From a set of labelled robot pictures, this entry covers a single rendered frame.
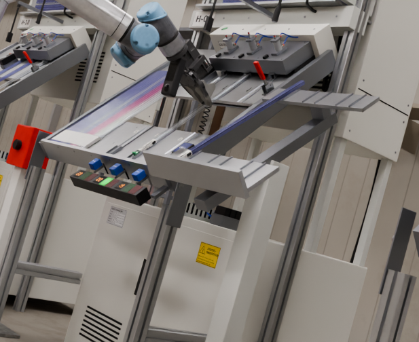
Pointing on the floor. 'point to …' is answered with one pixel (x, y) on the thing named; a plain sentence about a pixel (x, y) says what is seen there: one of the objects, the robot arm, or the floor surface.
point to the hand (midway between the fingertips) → (205, 104)
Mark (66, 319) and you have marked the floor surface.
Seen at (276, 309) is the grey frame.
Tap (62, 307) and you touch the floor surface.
